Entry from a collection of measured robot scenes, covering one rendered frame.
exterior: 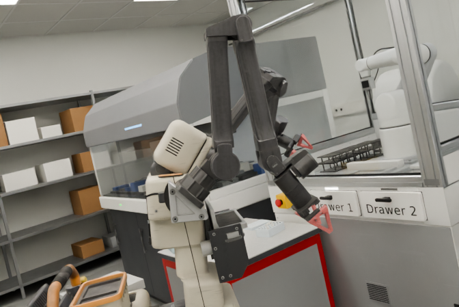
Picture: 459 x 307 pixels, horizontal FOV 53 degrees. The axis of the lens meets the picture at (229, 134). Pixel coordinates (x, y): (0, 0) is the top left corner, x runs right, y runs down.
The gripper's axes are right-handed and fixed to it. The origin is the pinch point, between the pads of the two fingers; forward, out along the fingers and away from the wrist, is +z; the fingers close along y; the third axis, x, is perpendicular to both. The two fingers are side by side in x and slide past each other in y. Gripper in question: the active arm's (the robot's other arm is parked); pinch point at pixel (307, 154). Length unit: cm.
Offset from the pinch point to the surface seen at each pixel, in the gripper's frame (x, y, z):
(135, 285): 44, -76, -37
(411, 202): -20, -18, 43
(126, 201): 162, 25, -108
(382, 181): -14.9, -9.0, 32.0
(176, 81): 28, 31, -86
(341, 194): 5.2, -7.4, 21.4
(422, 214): -20, -21, 48
